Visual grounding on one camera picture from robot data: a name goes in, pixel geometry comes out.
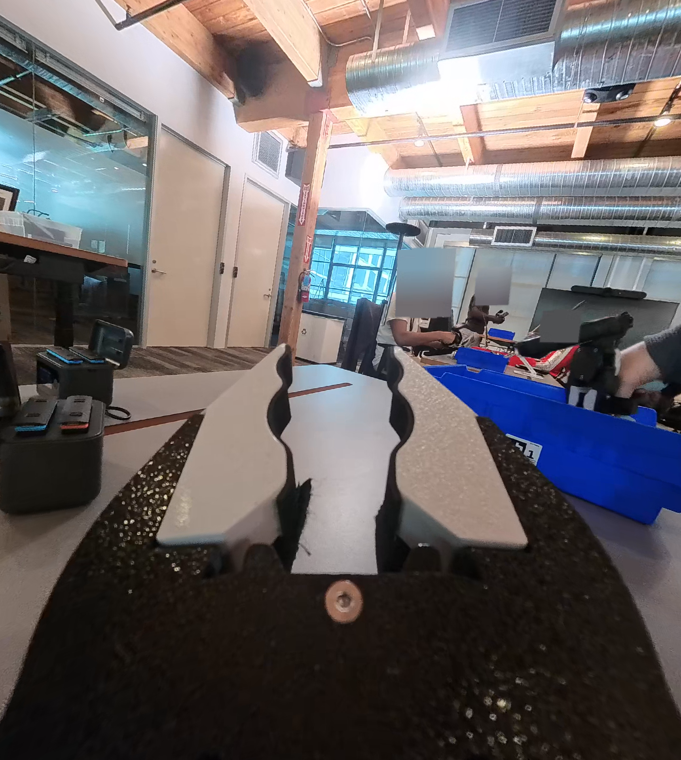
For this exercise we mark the black floor lamp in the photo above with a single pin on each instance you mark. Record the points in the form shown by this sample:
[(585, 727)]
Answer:
[(402, 228)]

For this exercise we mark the silver ventilation duct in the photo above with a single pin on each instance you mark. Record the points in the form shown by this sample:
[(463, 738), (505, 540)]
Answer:
[(554, 178), (643, 41), (554, 209), (613, 243)]

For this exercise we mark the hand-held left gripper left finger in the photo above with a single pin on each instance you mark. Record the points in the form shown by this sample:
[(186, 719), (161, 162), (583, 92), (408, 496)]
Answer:
[(227, 469)]

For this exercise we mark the video conference bar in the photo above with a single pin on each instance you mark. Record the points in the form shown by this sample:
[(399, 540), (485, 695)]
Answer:
[(607, 291)]

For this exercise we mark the dark wall screen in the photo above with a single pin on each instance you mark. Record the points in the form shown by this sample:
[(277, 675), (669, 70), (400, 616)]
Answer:
[(649, 314)]

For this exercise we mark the white door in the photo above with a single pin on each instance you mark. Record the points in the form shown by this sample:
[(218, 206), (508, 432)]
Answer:
[(257, 255), (186, 237)]

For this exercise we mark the wall air vent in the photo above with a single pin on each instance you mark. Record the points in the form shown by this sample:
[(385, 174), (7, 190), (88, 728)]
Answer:
[(269, 153)]

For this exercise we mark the red fire extinguisher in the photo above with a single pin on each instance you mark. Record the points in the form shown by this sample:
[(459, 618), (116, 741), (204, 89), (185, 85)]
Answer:
[(304, 288)]

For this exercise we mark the black wall speaker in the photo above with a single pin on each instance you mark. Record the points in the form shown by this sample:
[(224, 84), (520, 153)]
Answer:
[(294, 163)]

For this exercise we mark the clear plastic container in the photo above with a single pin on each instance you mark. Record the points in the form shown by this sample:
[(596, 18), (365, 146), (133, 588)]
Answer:
[(37, 228)]

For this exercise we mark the wooden top office table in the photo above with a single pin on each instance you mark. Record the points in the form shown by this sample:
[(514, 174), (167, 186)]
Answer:
[(20, 261)]

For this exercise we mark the white recycling cabinet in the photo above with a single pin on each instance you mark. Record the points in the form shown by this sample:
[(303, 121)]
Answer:
[(322, 338)]

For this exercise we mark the ceiling spot light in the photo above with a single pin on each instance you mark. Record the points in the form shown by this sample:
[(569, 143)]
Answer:
[(662, 122)]

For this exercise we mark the person's right hand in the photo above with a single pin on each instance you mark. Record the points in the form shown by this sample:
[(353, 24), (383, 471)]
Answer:
[(637, 371)]

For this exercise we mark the small blue parts bin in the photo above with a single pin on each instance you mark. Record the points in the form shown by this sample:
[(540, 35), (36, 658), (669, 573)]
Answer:
[(483, 359), (500, 334)]

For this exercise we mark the ceiling security camera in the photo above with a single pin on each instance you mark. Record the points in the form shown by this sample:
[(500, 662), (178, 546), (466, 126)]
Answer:
[(607, 94)]

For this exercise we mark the black office chair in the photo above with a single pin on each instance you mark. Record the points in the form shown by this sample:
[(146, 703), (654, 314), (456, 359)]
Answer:
[(361, 338)]

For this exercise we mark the wooden support post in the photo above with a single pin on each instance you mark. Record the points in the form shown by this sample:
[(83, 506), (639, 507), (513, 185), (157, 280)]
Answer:
[(307, 237)]

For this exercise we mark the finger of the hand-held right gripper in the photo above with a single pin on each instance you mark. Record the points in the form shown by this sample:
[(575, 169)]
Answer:
[(573, 398)]

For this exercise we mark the large blue storage bin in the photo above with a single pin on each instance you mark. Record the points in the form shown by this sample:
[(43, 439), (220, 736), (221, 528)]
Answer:
[(583, 457)]

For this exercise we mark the black battery charger case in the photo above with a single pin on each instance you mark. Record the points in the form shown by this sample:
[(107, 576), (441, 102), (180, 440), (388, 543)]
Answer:
[(49, 469), (79, 380)]

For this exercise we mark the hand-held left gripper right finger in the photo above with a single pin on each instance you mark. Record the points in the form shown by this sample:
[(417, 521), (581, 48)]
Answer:
[(459, 475)]

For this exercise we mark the black duct grille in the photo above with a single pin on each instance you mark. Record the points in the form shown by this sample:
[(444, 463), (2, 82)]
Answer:
[(500, 24)]

